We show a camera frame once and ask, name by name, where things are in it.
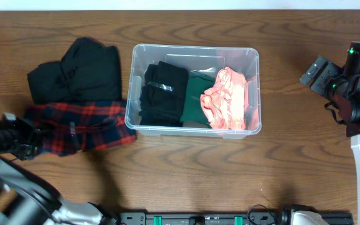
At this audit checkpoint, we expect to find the red navy plaid shirt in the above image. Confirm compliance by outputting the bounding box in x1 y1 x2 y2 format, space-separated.
24 101 136 157

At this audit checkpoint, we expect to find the black hooded sweatshirt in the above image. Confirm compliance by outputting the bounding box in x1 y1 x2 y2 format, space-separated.
27 37 123 104

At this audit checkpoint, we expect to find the pink cloth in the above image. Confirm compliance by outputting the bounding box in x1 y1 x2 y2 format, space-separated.
200 67 248 130

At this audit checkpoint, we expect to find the dark green cloth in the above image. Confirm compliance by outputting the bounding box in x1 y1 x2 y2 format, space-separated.
180 71 215 125

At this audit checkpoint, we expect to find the black cloth with tape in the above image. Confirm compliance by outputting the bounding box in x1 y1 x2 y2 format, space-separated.
139 61 189 127

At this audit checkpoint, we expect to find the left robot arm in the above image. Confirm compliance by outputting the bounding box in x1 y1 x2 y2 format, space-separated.
0 117 121 225

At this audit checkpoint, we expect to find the clear plastic storage bin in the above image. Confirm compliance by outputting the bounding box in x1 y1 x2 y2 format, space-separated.
125 44 262 139

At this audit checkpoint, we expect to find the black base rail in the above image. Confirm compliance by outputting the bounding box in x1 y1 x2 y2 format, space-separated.
117 204 354 225

